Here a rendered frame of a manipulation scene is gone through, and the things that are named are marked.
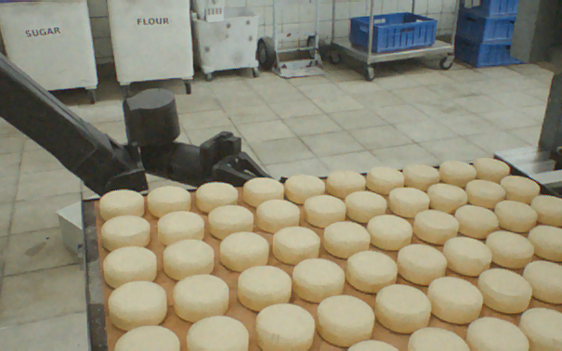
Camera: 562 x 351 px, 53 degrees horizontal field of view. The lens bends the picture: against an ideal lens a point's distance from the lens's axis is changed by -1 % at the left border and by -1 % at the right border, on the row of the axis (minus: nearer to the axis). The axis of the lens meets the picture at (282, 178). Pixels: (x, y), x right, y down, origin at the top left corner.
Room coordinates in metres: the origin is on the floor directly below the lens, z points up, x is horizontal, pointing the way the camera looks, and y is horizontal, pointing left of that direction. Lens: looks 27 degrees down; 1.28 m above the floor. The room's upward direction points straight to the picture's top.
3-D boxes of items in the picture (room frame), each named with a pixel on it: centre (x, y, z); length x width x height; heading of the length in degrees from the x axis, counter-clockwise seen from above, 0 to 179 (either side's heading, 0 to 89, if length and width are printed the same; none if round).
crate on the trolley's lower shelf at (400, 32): (4.49, -0.86, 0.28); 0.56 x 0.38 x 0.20; 117
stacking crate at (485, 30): (4.73, -1.78, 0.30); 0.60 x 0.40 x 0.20; 109
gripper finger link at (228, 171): (0.68, 0.05, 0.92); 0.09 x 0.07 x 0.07; 64
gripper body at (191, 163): (0.71, 0.11, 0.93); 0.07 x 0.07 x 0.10; 64
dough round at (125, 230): (0.51, 0.17, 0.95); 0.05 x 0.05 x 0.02
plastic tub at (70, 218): (1.95, 0.71, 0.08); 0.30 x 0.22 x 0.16; 139
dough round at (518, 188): (0.68, -0.32, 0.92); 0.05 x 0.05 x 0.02
